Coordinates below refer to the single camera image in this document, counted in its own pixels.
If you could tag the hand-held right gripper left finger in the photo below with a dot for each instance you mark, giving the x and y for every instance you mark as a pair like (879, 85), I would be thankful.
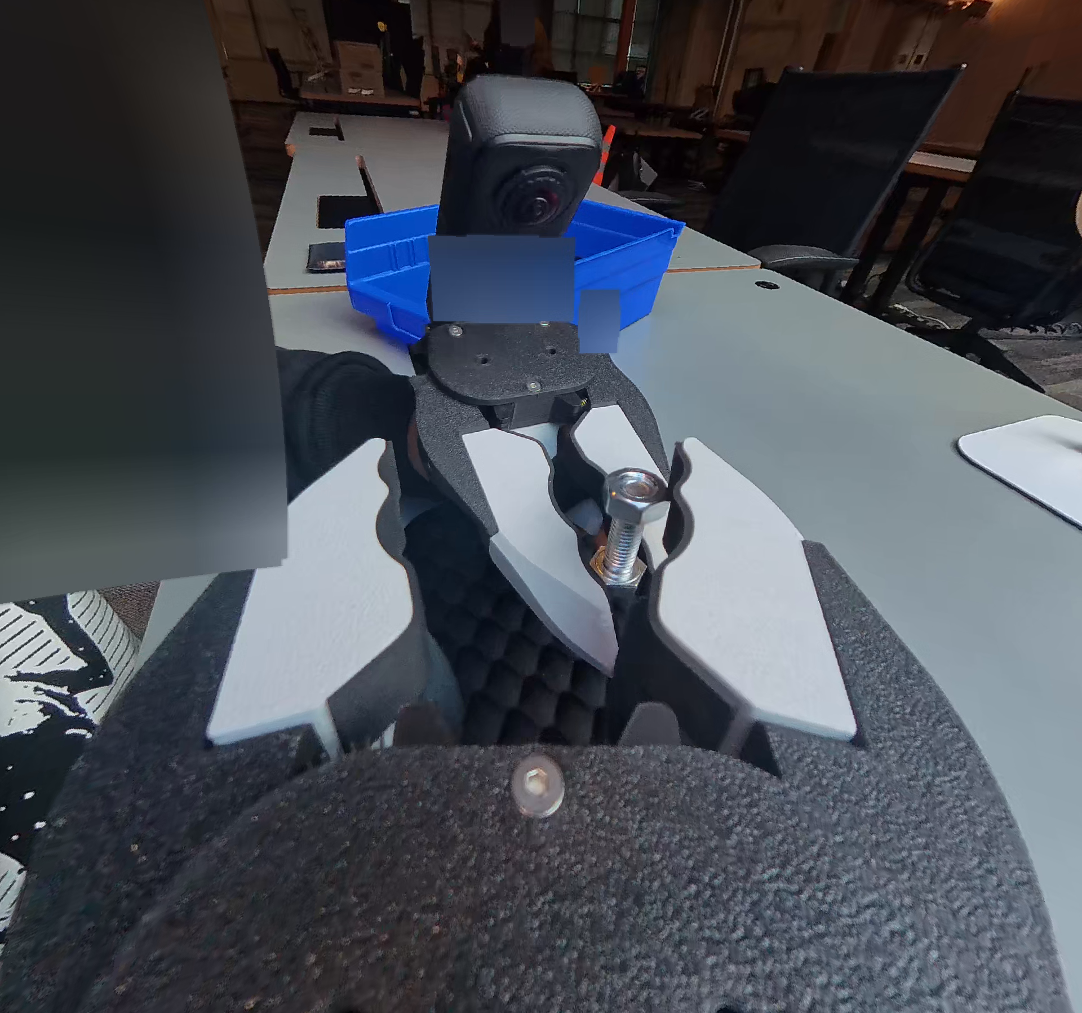
(321, 590)

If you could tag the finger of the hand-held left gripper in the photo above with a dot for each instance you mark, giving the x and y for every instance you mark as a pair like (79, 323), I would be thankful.
(617, 438)
(541, 539)

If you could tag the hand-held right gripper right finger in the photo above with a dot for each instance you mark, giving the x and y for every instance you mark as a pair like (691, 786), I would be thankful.
(752, 607)

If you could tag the silver hex bolt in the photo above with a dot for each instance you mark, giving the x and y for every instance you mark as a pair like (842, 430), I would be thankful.
(625, 544)

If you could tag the blue plastic bin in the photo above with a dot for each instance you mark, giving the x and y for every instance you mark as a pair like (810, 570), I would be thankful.
(380, 269)

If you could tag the person's left hand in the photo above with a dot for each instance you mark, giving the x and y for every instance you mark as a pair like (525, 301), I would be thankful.
(355, 413)

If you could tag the black dimpled foam pad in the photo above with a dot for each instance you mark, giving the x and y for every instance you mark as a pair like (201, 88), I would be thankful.
(524, 692)

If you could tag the orange traffic cone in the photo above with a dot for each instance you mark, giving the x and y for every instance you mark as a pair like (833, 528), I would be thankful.
(603, 159)

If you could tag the black white printed clothing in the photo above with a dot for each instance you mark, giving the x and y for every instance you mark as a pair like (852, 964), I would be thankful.
(51, 649)

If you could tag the white monitor stand base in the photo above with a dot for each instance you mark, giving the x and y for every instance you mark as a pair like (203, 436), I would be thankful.
(1031, 463)

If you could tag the cardboard box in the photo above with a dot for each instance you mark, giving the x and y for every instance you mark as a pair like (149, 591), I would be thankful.
(359, 66)

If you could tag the tall paned window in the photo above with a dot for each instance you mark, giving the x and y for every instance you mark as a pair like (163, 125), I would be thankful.
(596, 24)

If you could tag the black office chair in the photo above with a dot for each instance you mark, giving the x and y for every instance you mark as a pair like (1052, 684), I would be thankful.
(828, 150)
(1014, 210)

